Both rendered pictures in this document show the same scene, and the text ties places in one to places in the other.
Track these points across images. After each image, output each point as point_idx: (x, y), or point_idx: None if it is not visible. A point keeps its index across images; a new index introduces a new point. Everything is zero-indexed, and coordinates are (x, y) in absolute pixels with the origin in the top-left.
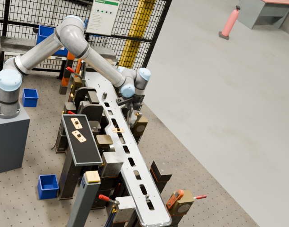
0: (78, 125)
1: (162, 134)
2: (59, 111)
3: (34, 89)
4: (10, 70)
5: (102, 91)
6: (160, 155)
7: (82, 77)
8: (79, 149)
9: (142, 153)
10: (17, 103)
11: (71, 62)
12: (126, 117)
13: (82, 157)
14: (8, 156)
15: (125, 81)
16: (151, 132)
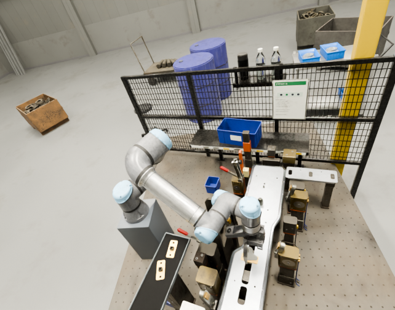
0: (170, 253)
1: (365, 261)
2: None
3: (217, 177)
4: (125, 182)
5: (263, 194)
6: (343, 299)
7: (238, 177)
8: (147, 290)
9: (312, 286)
10: (137, 211)
11: (248, 154)
12: (290, 232)
13: (141, 305)
14: (149, 250)
15: (197, 221)
16: (345, 253)
